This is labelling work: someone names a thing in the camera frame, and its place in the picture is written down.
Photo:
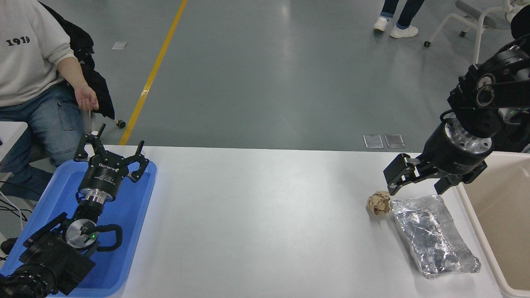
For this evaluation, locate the blue plastic tray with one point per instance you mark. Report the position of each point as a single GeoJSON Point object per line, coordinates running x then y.
{"type": "Point", "coordinates": [124, 223]}

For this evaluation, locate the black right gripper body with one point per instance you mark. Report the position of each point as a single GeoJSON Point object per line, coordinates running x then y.
{"type": "Point", "coordinates": [447, 159]}

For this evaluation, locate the small white table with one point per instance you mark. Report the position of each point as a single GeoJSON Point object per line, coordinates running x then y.
{"type": "Point", "coordinates": [10, 134]}

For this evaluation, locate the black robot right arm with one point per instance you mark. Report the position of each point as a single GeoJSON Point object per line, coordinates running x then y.
{"type": "Point", "coordinates": [476, 118]}

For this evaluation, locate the crumpled tan paper ball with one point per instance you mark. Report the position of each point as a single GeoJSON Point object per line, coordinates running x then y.
{"type": "Point", "coordinates": [379, 203]}

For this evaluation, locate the black jacket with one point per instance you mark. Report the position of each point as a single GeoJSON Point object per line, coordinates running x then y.
{"type": "Point", "coordinates": [97, 82]}

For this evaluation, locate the person's hand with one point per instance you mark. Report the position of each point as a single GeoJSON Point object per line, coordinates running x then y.
{"type": "Point", "coordinates": [87, 99]}

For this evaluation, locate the white frame chair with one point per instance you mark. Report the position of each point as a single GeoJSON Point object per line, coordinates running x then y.
{"type": "Point", "coordinates": [480, 18]}

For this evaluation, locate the silver foil plate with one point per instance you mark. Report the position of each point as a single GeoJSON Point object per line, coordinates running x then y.
{"type": "Point", "coordinates": [430, 236]}

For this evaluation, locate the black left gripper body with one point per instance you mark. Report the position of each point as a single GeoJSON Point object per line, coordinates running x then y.
{"type": "Point", "coordinates": [103, 176]}

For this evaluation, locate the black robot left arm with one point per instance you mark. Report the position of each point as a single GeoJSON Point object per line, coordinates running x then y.
{"type": "Point", "coordinates": [49, 258]}

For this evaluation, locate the large pale plastic bin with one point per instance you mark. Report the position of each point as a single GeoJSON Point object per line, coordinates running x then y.
{"type": "Point", "coordinates": [503, 219]}

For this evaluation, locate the small black object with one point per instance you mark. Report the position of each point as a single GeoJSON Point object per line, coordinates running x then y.
{"type": "Point", "coordinates": [9, 245]}

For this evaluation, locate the person's forearm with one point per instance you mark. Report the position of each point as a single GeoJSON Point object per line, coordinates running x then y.
{"type": "Point", "coordinates": [71, 72]}

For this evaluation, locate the clear rectangular floor plate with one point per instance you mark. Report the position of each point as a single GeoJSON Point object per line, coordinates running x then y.
{"type": "Point", "coordinates": [394, 140]}
{"type": "Point", "coordinates": [373, 141]}

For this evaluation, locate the office chair with casters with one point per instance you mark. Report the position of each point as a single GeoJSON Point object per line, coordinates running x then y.
{"type": "Point", "coordinates": [121, 123]}

